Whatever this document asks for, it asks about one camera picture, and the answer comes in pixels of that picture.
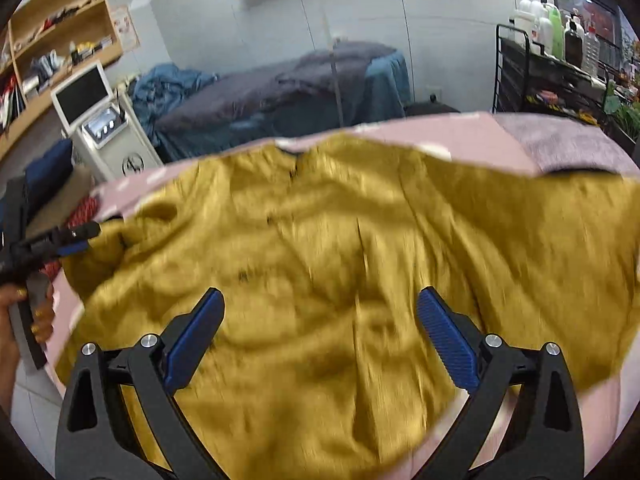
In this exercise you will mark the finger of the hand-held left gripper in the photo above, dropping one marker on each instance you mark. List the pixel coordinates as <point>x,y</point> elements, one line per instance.
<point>75,233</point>
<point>70,250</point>

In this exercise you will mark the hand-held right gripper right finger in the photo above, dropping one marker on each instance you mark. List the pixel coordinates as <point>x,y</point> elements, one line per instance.
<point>447,335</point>

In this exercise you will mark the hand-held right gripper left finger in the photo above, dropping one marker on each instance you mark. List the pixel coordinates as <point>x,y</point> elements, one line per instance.
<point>197,330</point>

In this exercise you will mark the mustard yellow garment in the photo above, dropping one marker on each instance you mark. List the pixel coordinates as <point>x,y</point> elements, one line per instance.
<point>320,260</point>

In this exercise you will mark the person's left forearm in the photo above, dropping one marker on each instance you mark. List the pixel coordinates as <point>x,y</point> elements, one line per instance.
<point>5,380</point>

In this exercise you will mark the person's left hand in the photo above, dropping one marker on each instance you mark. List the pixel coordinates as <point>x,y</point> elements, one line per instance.
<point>40,317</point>

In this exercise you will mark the red patterned item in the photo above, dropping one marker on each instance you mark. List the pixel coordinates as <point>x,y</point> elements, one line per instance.
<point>82,212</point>

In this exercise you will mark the folded dark blue cloth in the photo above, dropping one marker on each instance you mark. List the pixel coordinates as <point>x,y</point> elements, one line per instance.
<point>47,170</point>

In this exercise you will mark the white beauty machine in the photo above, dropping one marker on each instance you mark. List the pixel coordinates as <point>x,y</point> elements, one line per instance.
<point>122,140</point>

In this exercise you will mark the crumpled blue duvet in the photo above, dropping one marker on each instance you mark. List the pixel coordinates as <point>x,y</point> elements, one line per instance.
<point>160,90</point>

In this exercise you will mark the pink polka dot bedsheet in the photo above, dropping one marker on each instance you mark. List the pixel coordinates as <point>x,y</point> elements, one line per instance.
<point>450,135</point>

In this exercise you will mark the wooden bookshelf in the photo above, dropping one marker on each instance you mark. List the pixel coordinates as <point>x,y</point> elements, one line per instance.
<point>60,25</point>

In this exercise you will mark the grey-purple towel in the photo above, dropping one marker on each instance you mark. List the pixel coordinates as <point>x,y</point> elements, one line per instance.
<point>565,145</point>

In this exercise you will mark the dark grey blanket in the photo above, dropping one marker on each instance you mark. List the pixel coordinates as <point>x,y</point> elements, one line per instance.
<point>260,90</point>

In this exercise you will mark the blue covered massage bed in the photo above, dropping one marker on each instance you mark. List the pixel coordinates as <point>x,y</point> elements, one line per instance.
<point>385,85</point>

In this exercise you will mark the black metal cart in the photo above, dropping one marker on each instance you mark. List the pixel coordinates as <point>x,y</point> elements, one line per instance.
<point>520,75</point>

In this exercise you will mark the green plants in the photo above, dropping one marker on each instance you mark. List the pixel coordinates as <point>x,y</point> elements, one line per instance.
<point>625,110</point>

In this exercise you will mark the clear plastic bottle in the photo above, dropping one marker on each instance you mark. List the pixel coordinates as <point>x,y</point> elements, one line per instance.
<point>591,52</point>

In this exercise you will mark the black pump bottle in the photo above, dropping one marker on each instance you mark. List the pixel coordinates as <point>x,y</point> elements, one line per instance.
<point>574,42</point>

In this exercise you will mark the white gooseneck floor lamp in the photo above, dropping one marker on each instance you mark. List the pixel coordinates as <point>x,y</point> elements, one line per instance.
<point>330,35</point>

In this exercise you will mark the green pump bottle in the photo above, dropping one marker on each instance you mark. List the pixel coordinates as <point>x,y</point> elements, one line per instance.
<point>555,30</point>

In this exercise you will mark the large white pump bottle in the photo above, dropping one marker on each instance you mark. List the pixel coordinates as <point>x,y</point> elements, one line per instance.
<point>525,17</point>

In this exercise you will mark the wall poster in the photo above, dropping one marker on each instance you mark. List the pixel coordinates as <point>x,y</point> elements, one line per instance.
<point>125,27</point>

